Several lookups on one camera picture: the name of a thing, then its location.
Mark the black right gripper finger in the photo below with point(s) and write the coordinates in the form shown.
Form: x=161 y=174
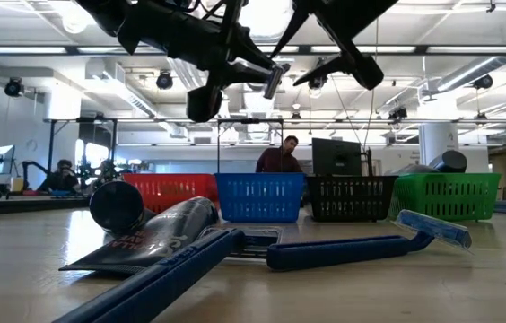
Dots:
x=293 y=29
x=327 y=69

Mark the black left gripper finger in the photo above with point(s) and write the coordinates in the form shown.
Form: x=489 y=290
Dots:
x=253 y=49
x=244 y=77

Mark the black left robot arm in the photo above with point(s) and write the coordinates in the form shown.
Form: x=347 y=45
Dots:
x=109 y=18

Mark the black ceiling spotlight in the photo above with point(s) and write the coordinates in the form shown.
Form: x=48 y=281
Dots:
x=483 y=81
x=164 y=81
x=13 y=87
x=397 y=114
x=317 y=83

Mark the black computer monitor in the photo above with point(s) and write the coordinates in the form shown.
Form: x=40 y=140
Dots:
x=336 y=157

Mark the person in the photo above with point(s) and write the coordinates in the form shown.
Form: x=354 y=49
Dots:
x=277 y=161
x=58 y=181

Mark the blue plastic basket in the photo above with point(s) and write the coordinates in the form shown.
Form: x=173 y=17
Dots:
x=259 y=197

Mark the white round column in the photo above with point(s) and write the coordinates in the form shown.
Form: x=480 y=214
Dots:
x=434 y=139

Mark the black plastic basket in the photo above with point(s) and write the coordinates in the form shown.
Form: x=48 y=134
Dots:
x=351 y=197

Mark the red plastic basket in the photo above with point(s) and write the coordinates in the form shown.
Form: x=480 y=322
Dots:
x=172 y=188

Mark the grey tube with black cap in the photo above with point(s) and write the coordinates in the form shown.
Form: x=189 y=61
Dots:
x=450 y=161

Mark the green plastic basket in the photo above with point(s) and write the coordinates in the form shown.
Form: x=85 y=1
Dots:
x=448 y=195

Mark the black shave cream tube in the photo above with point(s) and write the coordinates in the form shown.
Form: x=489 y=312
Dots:
x=163 y=233

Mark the bright computer monitor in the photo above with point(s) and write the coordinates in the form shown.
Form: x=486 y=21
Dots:
x=2 y=159

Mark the dark background table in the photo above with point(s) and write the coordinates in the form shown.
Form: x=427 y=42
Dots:
x=20 y=205

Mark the black background rig frame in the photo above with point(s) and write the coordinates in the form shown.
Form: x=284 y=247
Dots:
x=51 y=143
x=218 y=148

